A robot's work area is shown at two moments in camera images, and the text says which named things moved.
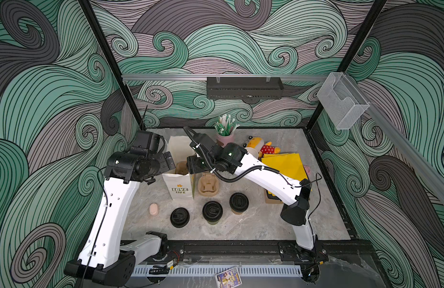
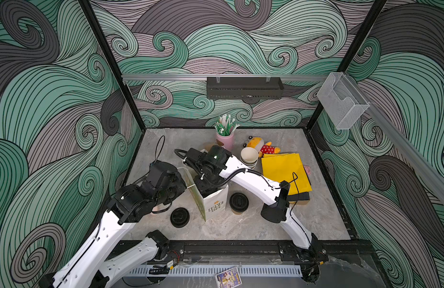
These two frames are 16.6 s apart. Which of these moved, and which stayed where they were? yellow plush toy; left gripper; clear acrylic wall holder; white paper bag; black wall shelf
Moved: left gripper; white paper bag
Stayed: yellow plush toy; black wall shelf; clear acrylic wall holder
